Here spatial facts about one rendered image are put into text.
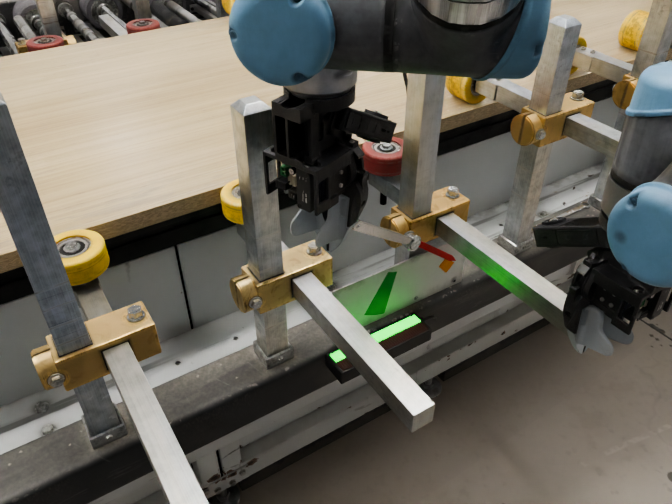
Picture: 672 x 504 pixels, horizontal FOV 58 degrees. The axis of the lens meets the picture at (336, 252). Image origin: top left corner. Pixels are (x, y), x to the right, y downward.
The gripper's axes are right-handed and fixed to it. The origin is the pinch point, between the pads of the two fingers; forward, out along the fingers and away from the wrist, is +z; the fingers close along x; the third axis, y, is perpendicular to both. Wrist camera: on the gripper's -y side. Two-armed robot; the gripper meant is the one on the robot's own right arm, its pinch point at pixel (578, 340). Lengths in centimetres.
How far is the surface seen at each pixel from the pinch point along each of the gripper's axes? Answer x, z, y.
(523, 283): -1.5, -4.0, -8.8
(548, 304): -1.5, -3.5, -4.4
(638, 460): 59, 82, -8
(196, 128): -23, -10, -65
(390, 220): -8.3, -5.3, -28.8
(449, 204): 1.4, -5.6, -27.0
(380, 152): -1.7, -9.4, -40.7
